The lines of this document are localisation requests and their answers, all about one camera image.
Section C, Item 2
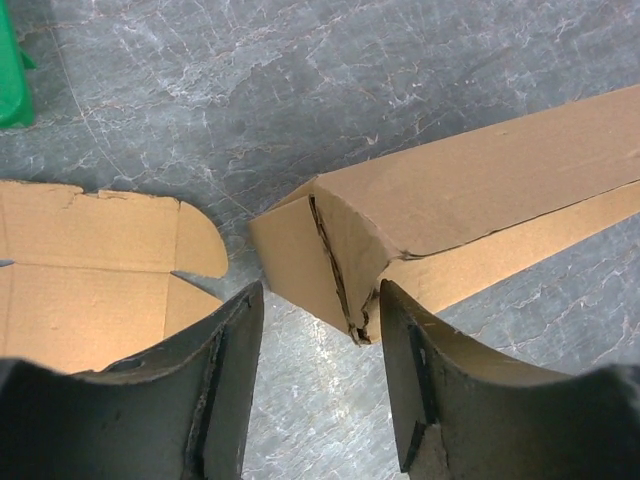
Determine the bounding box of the green plastic tray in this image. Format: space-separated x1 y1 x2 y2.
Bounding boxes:
0 0 36 129

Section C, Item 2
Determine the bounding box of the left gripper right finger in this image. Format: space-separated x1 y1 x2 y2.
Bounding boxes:
379 280 639 479

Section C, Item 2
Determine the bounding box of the small cardboard box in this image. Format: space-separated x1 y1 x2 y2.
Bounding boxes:
1 181 228 373

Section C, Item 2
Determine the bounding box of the large cardboard box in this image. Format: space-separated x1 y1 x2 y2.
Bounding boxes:
249 86 639 345

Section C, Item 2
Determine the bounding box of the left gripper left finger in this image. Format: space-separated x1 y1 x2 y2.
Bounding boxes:
1 282 264 479

